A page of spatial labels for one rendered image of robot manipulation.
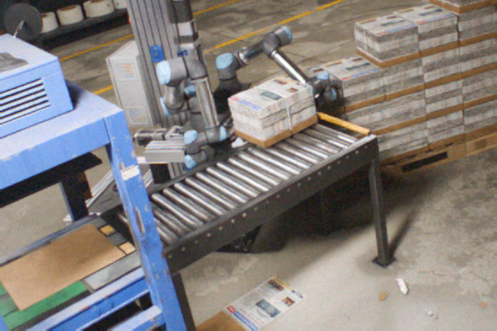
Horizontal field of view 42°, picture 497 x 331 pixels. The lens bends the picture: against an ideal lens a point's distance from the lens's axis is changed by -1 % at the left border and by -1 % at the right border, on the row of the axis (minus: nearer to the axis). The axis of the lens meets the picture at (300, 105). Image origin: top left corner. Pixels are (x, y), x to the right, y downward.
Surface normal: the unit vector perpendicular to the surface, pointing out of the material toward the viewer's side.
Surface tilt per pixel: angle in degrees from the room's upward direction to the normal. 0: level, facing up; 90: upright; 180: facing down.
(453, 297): 0
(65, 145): 90
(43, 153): 90
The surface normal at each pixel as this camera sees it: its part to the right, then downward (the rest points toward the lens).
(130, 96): -0.24, 0.42
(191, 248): 0.63, 0.22
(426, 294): -0.15, -0.91
